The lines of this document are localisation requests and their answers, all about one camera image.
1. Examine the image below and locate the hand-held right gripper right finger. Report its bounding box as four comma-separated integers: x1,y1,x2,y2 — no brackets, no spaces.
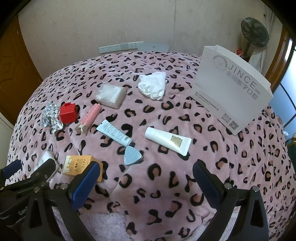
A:
192,161,270,241

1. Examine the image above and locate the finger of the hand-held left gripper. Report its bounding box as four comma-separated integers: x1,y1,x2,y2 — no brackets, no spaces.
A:
0,159,59,197
0,159,22,180

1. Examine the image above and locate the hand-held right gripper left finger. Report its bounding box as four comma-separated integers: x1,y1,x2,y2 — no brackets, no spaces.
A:
23,161,103,241

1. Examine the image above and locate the small white box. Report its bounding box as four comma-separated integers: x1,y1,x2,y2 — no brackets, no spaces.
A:
35,151,61,176

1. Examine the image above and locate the small orange box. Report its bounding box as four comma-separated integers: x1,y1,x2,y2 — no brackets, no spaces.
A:
61,155,104,183

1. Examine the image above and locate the silver foil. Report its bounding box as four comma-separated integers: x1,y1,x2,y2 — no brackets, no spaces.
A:
41,103,64,133

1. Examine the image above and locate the grey triangular sponge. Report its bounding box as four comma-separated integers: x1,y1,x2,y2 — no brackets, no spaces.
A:
123,146,144,165

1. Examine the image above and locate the small red box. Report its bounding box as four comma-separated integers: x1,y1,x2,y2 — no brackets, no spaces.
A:
60,102,79,126

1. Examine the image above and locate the white tube with gold label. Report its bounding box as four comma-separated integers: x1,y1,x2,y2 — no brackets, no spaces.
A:
145,127,192,156

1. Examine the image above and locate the white tube with blue print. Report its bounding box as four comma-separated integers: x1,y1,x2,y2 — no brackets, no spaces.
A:
96,120,134,147

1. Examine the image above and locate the pink hair roller pack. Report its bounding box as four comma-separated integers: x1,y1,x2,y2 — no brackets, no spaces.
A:
77,103,102,136

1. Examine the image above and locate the white paper bag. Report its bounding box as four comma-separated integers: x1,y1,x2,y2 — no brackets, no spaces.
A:
189,45,274,136

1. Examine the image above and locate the pink leopard print blanket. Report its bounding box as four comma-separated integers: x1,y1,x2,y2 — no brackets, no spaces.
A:
5,50,296,241

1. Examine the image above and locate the pale fluffy cloth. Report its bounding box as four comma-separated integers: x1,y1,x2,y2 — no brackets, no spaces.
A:
53,209,130,241

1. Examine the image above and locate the white tissue pack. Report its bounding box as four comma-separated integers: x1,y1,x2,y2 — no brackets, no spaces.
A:
94,84,127,109

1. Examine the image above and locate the brown wooden door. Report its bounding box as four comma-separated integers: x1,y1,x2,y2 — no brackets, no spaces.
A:
0,14,44,126

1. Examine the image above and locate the crumpled white cloth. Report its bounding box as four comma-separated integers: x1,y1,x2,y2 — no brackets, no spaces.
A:
138,71,167,100

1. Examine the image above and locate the frosted glass door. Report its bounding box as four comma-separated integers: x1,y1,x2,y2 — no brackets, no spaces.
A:
277,46,296,128

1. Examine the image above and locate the white hanging cloth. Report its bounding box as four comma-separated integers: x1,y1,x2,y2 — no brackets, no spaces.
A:
248,49,269,70

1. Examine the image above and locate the black standing fan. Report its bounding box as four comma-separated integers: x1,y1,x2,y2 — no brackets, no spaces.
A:
240,19,270,56

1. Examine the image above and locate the white wall socket strip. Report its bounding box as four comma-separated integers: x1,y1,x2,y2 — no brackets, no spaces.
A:
99,42,144,54

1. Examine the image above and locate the brown wooden door frame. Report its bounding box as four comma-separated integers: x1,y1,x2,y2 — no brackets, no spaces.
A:
265,25,296,93

